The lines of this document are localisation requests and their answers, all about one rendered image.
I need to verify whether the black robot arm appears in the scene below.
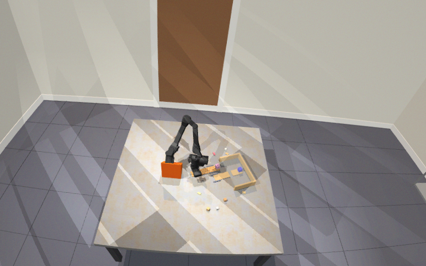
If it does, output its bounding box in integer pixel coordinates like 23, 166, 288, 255
165, 115, 209, 167

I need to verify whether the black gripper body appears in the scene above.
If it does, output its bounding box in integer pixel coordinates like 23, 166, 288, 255
188, 158, 202, 177

